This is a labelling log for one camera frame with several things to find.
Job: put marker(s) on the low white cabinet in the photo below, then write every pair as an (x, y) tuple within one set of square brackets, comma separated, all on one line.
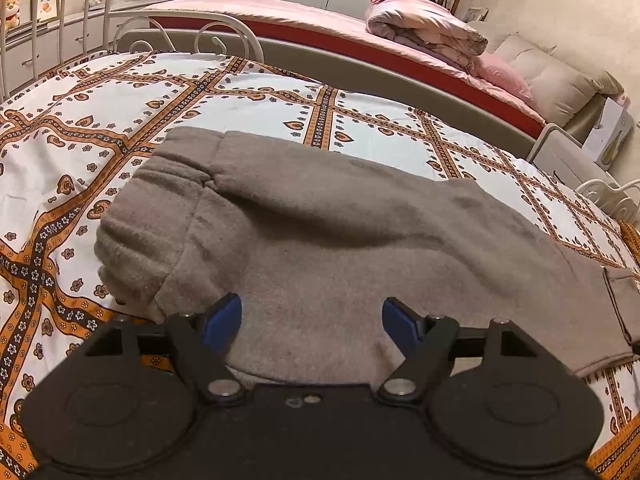
[(45, 47)]

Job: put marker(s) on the beige padded headboard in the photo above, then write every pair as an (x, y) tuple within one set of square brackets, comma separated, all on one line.
[(555, 75)]

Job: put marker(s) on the grey fleece pants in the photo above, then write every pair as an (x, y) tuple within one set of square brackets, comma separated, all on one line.
[(325, 240)]

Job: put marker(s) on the small photo frame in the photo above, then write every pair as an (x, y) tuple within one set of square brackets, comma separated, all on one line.
[(476, 13)]

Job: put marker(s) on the orange heart patterned bedspread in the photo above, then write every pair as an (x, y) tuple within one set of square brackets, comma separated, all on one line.
[(75, 110)]

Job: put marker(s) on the red plush toy picture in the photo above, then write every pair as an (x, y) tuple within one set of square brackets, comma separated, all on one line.
[(9, 7)]

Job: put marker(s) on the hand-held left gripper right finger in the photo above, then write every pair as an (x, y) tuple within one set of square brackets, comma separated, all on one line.
[(396, 321)]

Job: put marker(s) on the pink pillow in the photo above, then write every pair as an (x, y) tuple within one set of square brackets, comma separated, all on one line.
[(500, 74)]

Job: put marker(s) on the white nightstand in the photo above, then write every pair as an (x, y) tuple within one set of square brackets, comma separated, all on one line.
[(570, 160)]

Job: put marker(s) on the white metal bed frame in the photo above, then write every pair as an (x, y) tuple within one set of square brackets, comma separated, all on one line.
[(542, 139)]

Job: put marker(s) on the large bed with pink sheet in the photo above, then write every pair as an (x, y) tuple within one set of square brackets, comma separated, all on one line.
[(280, 15)]

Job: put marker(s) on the framed calligraphy picture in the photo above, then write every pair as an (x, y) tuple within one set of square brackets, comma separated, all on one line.
[(46, 1)]

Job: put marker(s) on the orange patterned pillow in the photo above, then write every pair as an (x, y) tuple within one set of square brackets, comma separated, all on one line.
[(631, 241)]

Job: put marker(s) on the folded pink floral quilt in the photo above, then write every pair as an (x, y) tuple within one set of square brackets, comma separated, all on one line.
[(425, 27)]

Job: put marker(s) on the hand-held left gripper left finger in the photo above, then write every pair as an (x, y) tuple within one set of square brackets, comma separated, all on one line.
[(223, 321)]

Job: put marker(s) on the white box with bottle print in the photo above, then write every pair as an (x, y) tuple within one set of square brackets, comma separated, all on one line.
[(612, 132)]

